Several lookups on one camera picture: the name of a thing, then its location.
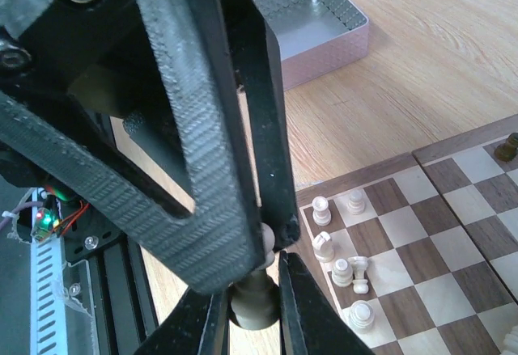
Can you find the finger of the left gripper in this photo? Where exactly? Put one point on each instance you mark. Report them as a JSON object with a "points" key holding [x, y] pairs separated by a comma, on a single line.
{"points": [[218, 242], [256, 58]]}

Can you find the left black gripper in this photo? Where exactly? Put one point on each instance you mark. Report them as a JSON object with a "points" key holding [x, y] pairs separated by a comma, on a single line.
{"points": [[64, 57]]}

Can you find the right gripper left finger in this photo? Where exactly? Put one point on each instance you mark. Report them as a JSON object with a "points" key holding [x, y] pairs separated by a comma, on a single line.
{"points": [[199, 324]]}

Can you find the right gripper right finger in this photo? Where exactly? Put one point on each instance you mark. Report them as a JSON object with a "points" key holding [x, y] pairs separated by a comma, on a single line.
{"points": [[308, 323]]}

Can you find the white pawn passed between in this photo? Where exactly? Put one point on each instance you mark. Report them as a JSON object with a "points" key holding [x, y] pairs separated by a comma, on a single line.
{"points": [[255, 300]]}

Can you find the wooden chess board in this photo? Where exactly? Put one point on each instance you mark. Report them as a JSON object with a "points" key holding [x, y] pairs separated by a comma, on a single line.
{"points": [[433, 257]]}

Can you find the left metal tray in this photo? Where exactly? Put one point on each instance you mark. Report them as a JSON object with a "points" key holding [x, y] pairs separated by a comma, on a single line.
{"points": [[315, 37]]}

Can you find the white left rook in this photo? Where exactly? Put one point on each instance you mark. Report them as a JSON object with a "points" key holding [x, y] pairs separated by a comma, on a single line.
{"points": [[321, 213]]}

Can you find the white corner pawn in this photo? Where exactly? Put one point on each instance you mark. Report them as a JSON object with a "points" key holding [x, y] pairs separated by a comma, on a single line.
{"points": [[356, 203]]}

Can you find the black mounting rail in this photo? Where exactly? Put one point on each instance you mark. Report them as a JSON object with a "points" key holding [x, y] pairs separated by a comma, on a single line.
{"points": [[123, 306]]}

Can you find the slotted white cable duct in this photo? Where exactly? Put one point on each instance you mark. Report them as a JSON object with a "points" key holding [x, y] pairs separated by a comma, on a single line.
{"points": [[47, 311]]}

